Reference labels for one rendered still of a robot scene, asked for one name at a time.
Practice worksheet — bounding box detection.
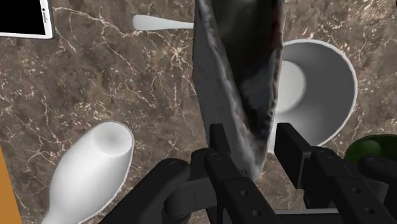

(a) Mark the green round fruit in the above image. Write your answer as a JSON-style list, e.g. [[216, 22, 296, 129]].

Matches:
[[344, 134, 397, 165]]

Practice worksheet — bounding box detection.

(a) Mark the white spoon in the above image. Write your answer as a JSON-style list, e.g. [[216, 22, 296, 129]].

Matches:
[[132, 14, 195, 31]]

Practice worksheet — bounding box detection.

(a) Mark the dark grey tall vase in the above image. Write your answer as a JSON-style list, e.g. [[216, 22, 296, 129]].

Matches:
[[192, 0, 286, 181]]

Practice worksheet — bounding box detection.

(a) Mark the white tablet with black screen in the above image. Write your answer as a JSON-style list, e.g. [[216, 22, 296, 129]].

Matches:
[[0, 0, 55, 40]]

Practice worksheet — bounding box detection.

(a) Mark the white bowl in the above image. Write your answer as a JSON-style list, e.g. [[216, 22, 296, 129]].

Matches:
[[267, 38, 358, 155]]

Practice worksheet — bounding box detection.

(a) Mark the orange cabinet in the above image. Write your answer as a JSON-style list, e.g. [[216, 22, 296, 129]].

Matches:
[[0, 145, 23, 224]]

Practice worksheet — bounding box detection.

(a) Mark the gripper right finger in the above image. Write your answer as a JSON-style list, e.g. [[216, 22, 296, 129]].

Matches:
[[274, 122, 397, 224]]

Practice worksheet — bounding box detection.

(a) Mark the white bottle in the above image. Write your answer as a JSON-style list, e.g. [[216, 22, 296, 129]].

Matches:
[[41, 120, 135, 224]]

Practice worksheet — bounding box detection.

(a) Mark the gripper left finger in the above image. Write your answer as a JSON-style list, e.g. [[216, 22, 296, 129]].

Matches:
[[98, 123, 281, 224]]

